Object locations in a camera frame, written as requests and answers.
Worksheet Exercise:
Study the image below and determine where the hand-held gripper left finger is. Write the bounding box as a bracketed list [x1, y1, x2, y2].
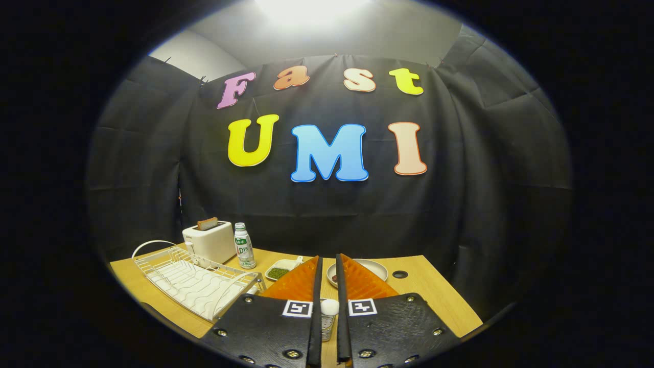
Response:
[199, 255, 324, 368]

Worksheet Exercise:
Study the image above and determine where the white wire dish rack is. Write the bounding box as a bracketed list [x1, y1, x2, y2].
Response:
[132, 240, 265, 323]

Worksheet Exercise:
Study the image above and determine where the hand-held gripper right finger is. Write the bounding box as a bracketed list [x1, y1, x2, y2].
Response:
[335, 253, 461, 368]

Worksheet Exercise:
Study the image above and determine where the clear bottle with green label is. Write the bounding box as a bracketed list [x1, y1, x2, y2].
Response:
[234, 222, 257, 269]

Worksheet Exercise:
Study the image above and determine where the metal wire basket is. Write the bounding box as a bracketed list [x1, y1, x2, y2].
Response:
[321, 313, 338, 342]

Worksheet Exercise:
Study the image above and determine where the small white handled dish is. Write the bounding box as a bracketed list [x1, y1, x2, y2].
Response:
[264, 256, 305, 282]

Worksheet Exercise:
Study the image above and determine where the black backdrop cloth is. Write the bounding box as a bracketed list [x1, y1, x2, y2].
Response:
[86, 23, 573, 320]

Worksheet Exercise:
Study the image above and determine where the white toaster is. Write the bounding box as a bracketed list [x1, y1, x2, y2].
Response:
[182, 221, 237, 264]

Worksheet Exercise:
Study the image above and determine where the white plate with sausages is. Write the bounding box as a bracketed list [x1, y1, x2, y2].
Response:
[326, 259, 389, 288]

